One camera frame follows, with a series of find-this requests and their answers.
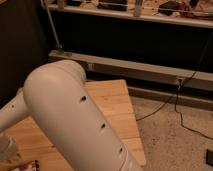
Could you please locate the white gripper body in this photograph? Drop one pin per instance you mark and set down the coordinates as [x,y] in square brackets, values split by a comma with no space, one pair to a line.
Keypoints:
[9,151]

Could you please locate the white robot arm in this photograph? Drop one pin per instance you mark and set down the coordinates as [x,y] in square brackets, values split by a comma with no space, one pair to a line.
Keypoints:
[54,95]

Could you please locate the black snack packet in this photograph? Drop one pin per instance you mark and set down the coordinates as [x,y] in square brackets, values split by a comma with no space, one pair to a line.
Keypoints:
[30,166]

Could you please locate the metal support pole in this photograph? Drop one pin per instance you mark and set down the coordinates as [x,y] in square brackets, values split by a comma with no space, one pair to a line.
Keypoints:
[58,45]

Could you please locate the black box on floor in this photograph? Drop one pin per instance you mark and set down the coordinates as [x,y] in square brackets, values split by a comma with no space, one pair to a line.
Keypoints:
[209,157]

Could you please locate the metal shelf rail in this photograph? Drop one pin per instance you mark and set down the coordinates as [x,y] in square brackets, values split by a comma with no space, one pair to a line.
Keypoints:
[195,13]

